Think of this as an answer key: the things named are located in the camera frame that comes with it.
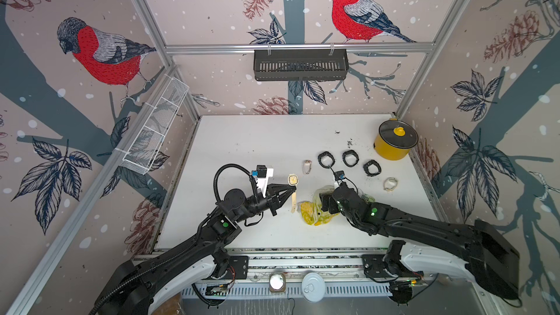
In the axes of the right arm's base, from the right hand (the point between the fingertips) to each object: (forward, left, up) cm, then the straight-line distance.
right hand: (328, 191), depth 84 cm
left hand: (-8, +13, +18) cm, 23 cm away
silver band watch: (+16, +8, -7) cm, 19 cm away
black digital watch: (+16, -20, -5) cm, 26 cm away
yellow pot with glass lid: (+26, -33, +2) cm, 42 cm away
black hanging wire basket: (+55, +11, +23) cm, 61 cm away
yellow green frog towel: (-7, +7, -5) cm, 11 cm away
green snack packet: (+1, -18, -7) cm, 19 cm away
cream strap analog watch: (+8, -29, -9) cm, 31 cm away
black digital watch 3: (+21, -3, -4) cm, 21 cm away
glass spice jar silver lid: (-31, +18, +3) cm, 36 cm away
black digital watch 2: (+22, -14, -4) cm, 26 cm away
